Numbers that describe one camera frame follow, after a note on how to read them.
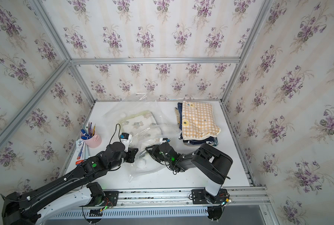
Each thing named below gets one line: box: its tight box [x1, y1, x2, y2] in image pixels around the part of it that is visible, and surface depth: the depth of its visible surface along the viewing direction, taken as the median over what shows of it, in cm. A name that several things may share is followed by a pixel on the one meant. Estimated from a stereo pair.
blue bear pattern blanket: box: [182, 137, 219, 147], surface depth 90 cm
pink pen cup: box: [79, 130, 102, 149], surface depth 90 cm
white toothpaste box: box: [75, 139, 90, 166], surface depth 89 cm
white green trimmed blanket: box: [120, 110, 167, 145], surface depth 103 cm
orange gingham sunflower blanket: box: [182, 100, 221, 142], surface depth 97 cm
